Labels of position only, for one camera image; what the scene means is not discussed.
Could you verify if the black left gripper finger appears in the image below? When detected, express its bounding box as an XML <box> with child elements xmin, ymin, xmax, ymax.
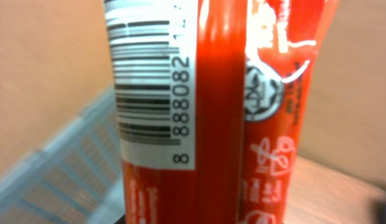
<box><xmin>114</xmin><ymin>217</ymin><xmax>126</xmax><ymax>224</ymax></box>

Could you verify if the grey plastic shopping basket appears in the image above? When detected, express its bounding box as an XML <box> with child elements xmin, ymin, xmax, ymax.
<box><xmin>0</xmin><ymin>88</ymin><xmax>125</xmax><ymax>224</ymax></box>

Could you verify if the red snack packet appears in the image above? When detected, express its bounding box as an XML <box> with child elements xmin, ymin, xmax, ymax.
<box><xmin>103</xmin><ymin>0</ymin><xmax>337</xmax><ymax>224</ymax></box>

